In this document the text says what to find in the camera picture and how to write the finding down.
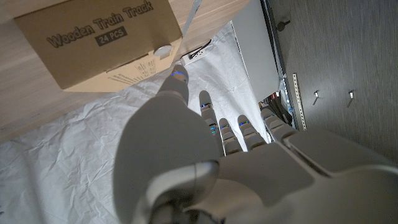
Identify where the black door handle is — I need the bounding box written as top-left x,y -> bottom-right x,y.
275,19 -> 292,32

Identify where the brown cardboard box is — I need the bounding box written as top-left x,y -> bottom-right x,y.
14,0 -> 183,93

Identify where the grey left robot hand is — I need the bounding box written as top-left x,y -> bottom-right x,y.
112,64 -> 398,224

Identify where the black power strip cord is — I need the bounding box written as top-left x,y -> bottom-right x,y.
189,39 -> 213,60

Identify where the white backdrop cloth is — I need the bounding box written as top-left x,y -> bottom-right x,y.
0,21 -> 271,224

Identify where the slotted metal rail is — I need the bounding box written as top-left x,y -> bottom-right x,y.
292,73 -> 308,131

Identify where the grey tape line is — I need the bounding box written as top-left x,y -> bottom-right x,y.
182,0 -> 203,37

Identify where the black hanging cable bundle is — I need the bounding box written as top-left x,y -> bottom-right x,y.
257,91 -> 295,127

